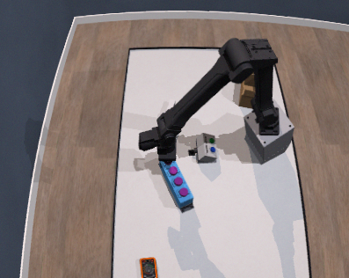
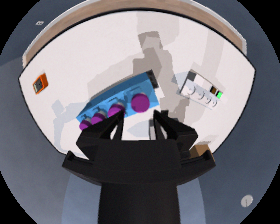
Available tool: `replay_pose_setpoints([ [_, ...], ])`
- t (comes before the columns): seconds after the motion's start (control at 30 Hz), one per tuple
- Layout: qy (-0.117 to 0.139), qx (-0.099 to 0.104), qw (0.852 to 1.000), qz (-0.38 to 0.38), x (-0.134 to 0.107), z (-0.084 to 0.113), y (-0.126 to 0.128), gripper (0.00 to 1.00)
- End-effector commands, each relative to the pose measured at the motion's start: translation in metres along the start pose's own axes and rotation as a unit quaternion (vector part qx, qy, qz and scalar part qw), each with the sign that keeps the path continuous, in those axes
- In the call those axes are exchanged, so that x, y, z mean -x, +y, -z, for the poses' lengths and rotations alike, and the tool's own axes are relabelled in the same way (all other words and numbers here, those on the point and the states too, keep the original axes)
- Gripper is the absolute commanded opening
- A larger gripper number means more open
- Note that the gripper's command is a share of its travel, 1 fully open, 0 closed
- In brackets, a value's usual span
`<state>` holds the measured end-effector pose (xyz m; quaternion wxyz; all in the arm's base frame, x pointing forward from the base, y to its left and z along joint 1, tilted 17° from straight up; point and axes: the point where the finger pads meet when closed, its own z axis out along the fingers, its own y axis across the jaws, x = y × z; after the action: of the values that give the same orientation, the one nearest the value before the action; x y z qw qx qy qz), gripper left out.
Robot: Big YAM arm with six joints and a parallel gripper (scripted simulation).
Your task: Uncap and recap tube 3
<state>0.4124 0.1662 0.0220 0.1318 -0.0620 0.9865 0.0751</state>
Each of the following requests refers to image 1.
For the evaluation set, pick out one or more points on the small brown cardboard box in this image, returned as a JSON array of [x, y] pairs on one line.
[[247, 95]]

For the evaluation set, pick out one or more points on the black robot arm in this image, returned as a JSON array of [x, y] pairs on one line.
[[237, 55]]

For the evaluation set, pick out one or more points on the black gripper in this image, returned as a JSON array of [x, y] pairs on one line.
[[171, 154]]

